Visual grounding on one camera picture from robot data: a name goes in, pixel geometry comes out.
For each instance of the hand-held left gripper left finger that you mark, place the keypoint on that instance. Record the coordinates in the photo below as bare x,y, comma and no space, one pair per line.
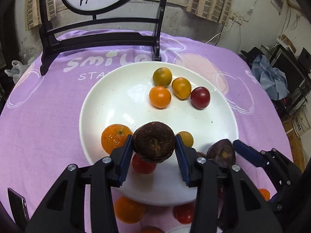
125,160

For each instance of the blue crumpled cloth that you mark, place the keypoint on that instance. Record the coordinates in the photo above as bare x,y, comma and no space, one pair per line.
272,77

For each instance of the large green-yellow tomato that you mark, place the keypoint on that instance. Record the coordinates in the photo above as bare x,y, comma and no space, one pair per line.
162,77

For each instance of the beige checked curtain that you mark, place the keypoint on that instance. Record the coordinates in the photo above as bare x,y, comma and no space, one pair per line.
34,7
213,2

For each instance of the black monitor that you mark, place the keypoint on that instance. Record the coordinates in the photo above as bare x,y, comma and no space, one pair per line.
288,68

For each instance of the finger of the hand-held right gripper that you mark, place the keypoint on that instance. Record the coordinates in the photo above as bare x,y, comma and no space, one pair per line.
245,150

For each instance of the dark brown water chestnut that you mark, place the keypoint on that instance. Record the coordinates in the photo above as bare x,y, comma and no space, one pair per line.
221,154
154,142
201,154

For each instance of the small yellow-green tomato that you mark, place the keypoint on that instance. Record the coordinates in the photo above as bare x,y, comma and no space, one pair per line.
187,138

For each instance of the yellow-orange tomato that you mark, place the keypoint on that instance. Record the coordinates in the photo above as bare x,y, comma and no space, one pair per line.
181,87

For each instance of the purple printed tablecloth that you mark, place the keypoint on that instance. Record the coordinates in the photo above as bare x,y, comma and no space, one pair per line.
48,126

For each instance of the black smartphone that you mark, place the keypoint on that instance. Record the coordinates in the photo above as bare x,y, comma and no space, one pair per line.
18,206

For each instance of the large orange mandarin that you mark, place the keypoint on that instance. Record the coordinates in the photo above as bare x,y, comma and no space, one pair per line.
264,194

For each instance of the white plastic bag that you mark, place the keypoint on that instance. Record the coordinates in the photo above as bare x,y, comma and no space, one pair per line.
15,69

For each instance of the orange mandarin with stem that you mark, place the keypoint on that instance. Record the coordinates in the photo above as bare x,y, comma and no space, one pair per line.
114,138

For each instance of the wall vent frame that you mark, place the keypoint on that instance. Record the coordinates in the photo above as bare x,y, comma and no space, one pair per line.
277,1

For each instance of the cardboard box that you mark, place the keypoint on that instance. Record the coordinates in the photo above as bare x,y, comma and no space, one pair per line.
297,128

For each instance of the orange tomato on cloth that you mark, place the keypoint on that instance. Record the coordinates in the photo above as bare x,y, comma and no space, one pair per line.
128,210

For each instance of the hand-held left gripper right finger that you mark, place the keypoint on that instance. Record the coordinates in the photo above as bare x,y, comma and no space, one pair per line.
182,160

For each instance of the white oval plate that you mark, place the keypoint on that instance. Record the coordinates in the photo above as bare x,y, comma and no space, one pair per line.
116,102

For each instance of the dark red tomato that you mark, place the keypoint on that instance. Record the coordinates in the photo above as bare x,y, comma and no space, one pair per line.
200,97

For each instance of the white wall socket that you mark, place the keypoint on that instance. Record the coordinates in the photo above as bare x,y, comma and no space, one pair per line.
237,17

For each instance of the black hat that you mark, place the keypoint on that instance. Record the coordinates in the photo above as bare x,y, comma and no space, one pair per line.
252,53

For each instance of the smooth orange tomato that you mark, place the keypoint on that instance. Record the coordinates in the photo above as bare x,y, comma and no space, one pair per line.
159,97

